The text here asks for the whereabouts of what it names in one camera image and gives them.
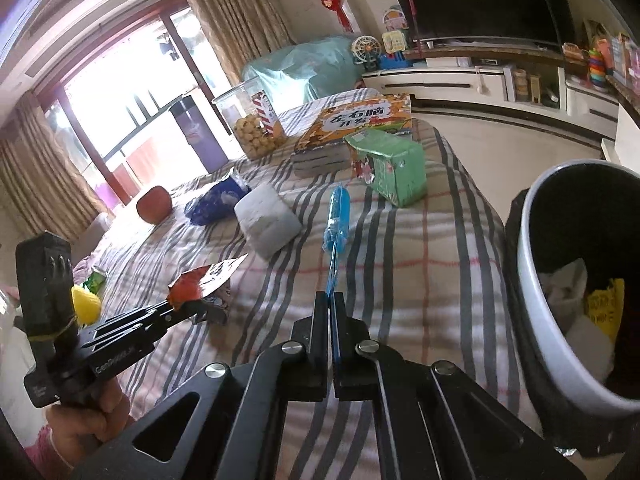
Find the marble side table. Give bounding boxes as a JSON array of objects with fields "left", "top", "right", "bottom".
[{"left": 601, "top": 75, "right": 640, "bottom": 172}]

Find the teal covered furniture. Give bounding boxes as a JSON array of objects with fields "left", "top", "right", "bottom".
[{"left": 242, "top": 36, "right": 363, "bottom": 114}]

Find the white paper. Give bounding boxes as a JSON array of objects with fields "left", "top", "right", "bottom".
[{"left": 538, "top": 258, "right": 614, "bottom": 384}]

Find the yellow snack wrapper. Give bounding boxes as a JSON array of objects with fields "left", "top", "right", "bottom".
[{"left": 585, "top": 278, "right": 625, "bottom": 344}]

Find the orange picture book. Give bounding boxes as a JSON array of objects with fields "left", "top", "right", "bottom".
[{"left": 295, "top": 93, "right": 412, "bottom": 152}]

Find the plaid table cloth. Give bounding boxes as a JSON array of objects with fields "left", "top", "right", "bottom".
[{"left": 69, "top": 86, "right": 542, "bottom": 480}]

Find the rainbow stacking ring toy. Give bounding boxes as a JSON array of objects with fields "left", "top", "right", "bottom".
[{"left": 588, "top": 49, "right": 606, "bottom": 88}]

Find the purple thermos bottle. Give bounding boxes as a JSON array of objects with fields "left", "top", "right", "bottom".
[{"left": 169, "top": 96, "right": 229, "bottom": 174}]

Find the red paper box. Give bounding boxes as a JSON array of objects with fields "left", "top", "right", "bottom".
[{"left": 166, "top": 254, "right": 247, "bottom": 310}]

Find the beige window curtain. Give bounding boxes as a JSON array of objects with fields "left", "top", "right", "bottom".
[{"left": 186, "top": 0, "right": 294, "bottom": 84}]

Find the person's left hand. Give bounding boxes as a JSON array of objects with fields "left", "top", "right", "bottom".
[{"left": 46, "top": 378, "right": 134, "bottom": 467}]

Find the ferris wheel toy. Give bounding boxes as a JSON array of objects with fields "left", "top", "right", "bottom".
[{"left": 350, "top": 35, "right": 382, "bottom": 72}]

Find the white tv cabinet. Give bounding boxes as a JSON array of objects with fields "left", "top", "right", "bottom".
[{"left": 362, "top": 47, "right": 618, "bottom": 140}]

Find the pink toy box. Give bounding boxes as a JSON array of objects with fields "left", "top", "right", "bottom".
[{"left": 620, "top": 35, "right": 640, "bottom": 94}]

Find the blue thin wrapper strip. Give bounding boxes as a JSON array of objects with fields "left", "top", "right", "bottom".
[{"left": 323, "top": 185, "right": 350, "bottom": 367}]

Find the clear cookie jar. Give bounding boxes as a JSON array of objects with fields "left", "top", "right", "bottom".
[{"left": 214, "top": 77, "right": 286, "bottom": 160}]

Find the green tissue pack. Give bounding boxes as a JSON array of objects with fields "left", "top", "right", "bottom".
[{"left": 345, "top": 129, "right": 427, "bottom": 208}]

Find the blue plastic bag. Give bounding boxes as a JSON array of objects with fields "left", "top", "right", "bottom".
[{"left": 183, "top": 168, "right": 252, "bottom": 226}]

